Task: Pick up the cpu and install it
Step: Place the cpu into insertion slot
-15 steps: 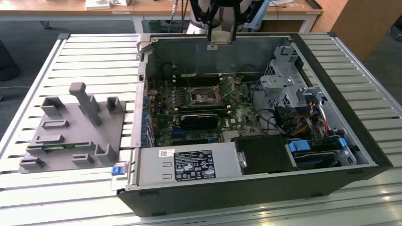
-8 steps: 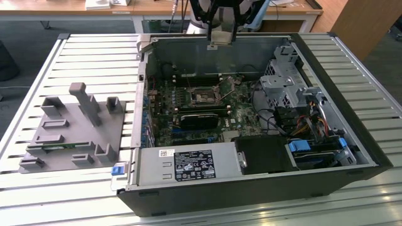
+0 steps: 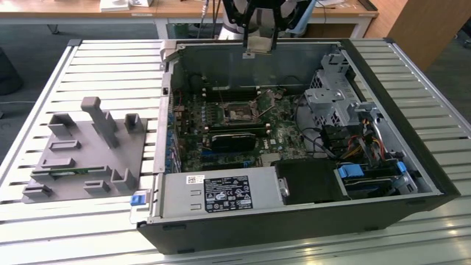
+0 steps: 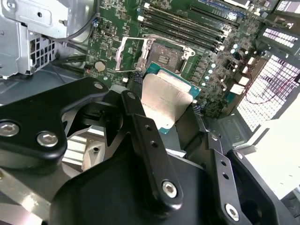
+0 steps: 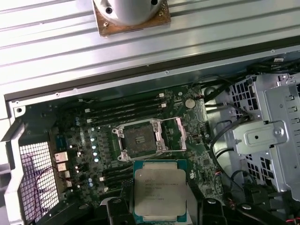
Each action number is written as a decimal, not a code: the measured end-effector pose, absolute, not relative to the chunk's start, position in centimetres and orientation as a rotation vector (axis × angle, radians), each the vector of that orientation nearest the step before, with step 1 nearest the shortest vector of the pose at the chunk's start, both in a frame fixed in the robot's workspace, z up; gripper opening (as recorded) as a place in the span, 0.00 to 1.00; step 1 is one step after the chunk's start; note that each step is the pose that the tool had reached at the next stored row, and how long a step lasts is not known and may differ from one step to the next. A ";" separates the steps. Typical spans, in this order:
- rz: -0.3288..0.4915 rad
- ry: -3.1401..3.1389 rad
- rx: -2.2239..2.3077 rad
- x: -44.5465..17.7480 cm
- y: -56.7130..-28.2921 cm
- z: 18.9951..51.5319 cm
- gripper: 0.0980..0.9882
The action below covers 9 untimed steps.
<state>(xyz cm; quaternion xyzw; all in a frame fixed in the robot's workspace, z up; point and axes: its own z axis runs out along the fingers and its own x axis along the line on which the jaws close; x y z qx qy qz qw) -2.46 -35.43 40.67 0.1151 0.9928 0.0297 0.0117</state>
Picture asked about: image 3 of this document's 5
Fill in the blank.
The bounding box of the thin metal locking lever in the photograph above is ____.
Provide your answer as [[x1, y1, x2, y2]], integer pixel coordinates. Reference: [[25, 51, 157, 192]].
[[214, 81, 225, 108]]

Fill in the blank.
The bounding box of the black graphics card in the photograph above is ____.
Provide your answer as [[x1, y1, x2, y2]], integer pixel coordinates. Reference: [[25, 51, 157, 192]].
[[209, 133, 257, 154]]

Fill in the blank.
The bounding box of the grey power supply unit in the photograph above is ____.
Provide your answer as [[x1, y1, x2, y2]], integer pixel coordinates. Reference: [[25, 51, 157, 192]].
[[146, 165, 290, 221]]

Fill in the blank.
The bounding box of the black PC case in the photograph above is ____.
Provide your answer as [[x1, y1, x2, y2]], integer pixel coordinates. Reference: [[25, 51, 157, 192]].
[[129, 38, 461, 255]]

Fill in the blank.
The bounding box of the white box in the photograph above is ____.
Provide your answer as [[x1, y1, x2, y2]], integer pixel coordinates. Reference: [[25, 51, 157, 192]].
[[98, 0, 130, 13]]

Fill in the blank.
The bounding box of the green RAM stick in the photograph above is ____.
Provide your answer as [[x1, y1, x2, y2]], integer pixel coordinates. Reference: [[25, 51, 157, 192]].
[[49, 168, 90, 177]]

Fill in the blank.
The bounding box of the wooden cabinet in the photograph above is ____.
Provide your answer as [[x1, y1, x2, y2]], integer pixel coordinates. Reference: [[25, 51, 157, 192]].
[[363, 0, 471, 73]]

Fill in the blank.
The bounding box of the metal socket cover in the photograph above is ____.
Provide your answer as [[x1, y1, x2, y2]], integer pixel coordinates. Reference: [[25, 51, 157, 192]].
[[252, 88, 282, 118]]

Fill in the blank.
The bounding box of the blue disk carrier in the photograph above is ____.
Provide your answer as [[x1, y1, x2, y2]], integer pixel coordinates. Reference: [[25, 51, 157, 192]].
[[336, 162, 400, 200]]

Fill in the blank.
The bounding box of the green motherboard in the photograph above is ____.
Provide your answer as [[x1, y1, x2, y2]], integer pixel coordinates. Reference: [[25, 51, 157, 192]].
[[169, 87, 313, 172]]

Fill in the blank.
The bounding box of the black plastic air shroud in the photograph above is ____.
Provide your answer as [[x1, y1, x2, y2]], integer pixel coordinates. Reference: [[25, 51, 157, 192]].
[[273, 159, 348, 205]]

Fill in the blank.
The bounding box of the metal drive cage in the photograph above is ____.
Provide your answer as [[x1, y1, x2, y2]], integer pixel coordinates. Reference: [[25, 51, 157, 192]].
[[302, 54, 381, 128]]

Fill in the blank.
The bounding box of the silver CPU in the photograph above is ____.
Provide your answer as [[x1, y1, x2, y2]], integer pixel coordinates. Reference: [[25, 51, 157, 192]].
[[245, 37, 273, 55]]

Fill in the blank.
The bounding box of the silver chipset heatsink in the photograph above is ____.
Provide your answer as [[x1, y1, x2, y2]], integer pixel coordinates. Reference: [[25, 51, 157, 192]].
[[260, 153, 281, 167]]

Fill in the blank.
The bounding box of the coloured power wire bundle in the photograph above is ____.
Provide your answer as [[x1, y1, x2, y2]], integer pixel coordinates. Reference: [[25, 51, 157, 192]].
[[340, 118, 389, 168]]

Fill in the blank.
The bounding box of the black data cable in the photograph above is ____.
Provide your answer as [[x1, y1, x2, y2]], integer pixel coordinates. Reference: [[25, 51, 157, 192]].
[[296, 93, 337, 162]]

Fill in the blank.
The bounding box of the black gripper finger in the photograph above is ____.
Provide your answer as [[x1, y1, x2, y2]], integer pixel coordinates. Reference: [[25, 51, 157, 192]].
[[270, 0, 305, 53], [221, 0, 258, 54]]

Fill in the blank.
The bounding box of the CPU socket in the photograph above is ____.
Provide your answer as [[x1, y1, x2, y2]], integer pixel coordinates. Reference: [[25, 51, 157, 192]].
[[216, 101, 264, 125]]

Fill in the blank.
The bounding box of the grey parts rack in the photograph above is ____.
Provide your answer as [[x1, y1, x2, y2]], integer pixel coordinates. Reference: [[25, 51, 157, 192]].
[[20, 96, 148, 205]]

